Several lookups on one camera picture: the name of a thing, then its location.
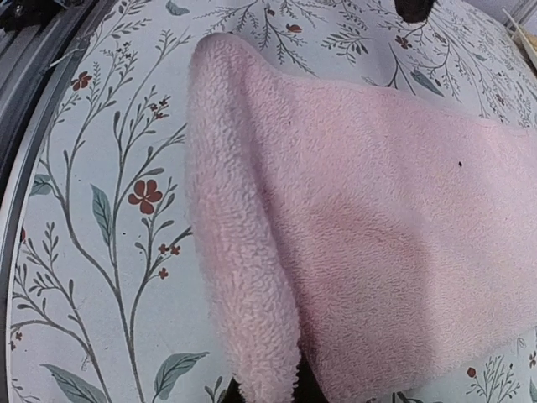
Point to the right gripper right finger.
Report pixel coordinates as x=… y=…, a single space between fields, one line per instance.
x=307 y=389

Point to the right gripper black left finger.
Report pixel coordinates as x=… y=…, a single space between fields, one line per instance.
x=232 y=393

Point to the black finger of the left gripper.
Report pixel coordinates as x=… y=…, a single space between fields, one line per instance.
x=414 y=11

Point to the pink towel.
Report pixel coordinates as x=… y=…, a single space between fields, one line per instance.
x=383 y=240

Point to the yellow woven mat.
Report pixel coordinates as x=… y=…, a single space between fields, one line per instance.
x=527 y=40

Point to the floral tablecloth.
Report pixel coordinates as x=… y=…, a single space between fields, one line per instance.
x=107 y=297

